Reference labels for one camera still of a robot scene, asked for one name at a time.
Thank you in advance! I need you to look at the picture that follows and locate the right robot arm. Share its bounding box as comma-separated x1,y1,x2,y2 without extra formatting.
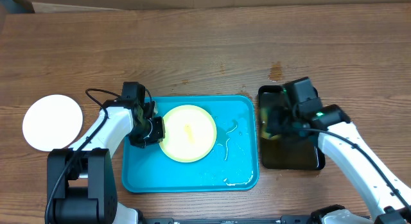
259,104,410,223

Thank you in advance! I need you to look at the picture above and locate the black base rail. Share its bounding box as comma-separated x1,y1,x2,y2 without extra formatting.
139,215,322,224

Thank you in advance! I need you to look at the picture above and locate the blue plastic tray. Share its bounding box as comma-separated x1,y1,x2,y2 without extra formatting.
121,95,259,193

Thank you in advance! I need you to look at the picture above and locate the black water tray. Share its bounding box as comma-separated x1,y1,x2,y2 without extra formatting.
258,85,326,171

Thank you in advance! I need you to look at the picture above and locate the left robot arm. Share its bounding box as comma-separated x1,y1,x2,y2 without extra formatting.
44,100,164,223

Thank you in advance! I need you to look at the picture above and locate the white plate with orange stain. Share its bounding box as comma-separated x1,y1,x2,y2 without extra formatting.
22,94,83,151

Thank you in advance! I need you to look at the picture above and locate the green yellow sponge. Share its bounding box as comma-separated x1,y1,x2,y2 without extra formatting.
259,106,282,141

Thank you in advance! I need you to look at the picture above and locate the yellow-green plate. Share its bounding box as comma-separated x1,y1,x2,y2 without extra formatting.
160,105,217,163

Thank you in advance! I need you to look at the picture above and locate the right black cable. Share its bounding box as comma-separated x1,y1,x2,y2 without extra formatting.
288,126,411,212

